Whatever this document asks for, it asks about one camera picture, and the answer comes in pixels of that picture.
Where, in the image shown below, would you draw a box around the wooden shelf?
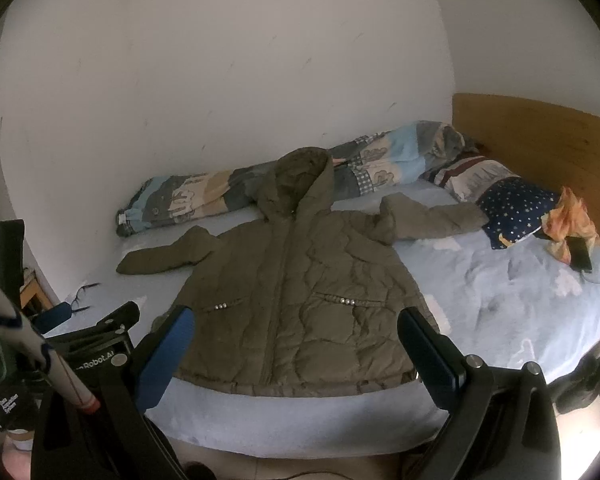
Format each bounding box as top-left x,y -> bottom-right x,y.
20,267 -> 59,319

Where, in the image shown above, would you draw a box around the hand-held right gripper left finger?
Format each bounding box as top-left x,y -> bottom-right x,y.
31,305 -> 196,480

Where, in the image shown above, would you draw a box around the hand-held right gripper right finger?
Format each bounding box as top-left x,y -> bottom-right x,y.
396,306 -> 562,480

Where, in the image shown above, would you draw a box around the wooden headboard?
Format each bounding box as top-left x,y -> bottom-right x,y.
452,92 -> 600,256

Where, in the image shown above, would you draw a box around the black eyeglasses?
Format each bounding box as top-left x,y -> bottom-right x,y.
70,282 -> 101,314

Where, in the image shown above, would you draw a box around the orange cloth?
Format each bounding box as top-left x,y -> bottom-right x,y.
540,186 -> 600,266

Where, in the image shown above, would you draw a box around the navy star print pillow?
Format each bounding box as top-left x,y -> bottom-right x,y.
477,176 -> 564,251

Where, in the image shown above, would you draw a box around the black phone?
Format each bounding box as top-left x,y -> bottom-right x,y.
567,236 -> 594,274

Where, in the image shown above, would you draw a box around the olive hooded puffer jacket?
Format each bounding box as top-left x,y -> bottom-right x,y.
116,147 -> 489,399

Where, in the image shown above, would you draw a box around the striped pillow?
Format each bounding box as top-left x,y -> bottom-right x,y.
420,155 -> 519,204

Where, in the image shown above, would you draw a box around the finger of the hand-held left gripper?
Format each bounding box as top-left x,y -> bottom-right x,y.
94,302 -> 141,337
30,304 -> 74,337

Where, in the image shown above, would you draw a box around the dark clothing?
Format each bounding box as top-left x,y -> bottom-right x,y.
549,357 -> 600,417

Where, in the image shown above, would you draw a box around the rolled patchwork quilt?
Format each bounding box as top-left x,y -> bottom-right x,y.
115,120 -> 481,239

